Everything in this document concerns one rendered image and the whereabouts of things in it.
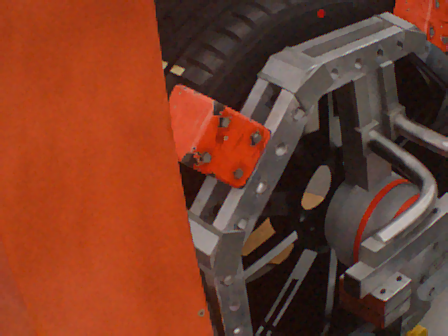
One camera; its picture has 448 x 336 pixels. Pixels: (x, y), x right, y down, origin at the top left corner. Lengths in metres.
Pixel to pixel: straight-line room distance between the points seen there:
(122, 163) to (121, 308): 0.11
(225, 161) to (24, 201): 0.54
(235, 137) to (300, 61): 0.13
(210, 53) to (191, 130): 0.13
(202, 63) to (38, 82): 0.62
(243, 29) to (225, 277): 0.28
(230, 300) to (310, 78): 0.27
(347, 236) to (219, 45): 0.30
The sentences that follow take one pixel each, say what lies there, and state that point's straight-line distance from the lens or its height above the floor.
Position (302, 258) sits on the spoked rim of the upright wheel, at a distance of 1.51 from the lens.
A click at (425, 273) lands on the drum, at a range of 1.33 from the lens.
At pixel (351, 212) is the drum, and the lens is 1.40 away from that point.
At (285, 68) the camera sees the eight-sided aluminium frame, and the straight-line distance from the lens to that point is 1.26.
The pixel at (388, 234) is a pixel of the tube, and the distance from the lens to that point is 1.15.
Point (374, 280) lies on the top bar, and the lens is 1.16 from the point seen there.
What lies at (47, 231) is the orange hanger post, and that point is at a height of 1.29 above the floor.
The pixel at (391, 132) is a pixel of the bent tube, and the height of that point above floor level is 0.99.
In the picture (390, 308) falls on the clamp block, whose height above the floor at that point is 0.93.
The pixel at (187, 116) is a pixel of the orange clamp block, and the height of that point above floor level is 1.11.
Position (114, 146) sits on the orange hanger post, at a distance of 0.73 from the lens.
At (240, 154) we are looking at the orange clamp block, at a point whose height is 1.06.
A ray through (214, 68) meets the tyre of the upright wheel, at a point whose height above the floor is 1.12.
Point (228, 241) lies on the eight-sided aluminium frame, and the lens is 1.25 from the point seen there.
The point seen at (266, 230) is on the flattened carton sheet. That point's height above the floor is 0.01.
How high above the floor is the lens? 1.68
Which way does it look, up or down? 31 degrees down
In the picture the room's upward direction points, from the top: 9 degrees counter-clockwise
